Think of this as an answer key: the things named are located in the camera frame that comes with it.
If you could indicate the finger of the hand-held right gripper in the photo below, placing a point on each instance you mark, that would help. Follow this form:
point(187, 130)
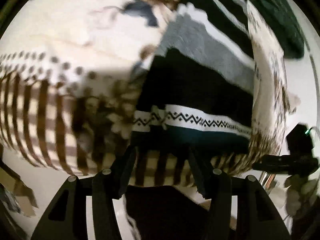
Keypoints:
point(270, 165)

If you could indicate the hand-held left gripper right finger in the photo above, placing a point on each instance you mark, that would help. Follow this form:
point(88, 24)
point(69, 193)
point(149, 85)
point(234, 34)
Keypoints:
point(200, 177)

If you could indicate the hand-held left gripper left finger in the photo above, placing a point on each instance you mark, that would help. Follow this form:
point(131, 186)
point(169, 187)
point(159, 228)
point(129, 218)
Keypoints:
point(127, 170)

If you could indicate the striped knit sweater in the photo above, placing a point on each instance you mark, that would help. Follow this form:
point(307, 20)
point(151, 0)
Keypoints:
point(195, 87)

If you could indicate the person's right hand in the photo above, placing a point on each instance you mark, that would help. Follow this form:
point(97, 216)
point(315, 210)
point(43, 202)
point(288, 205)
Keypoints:
point(300, 195)

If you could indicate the white bed headboard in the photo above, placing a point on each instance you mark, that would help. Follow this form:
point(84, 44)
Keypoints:
point(307, 92)

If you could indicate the brown cardboard piece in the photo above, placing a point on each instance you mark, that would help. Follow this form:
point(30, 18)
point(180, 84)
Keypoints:
point(22, 195)

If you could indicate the dark green folded blanket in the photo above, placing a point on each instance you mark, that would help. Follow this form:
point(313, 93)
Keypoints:
point(280, 17)

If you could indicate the floral bed sheet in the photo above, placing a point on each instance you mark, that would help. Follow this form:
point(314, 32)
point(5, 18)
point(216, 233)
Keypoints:
point(75, 30)

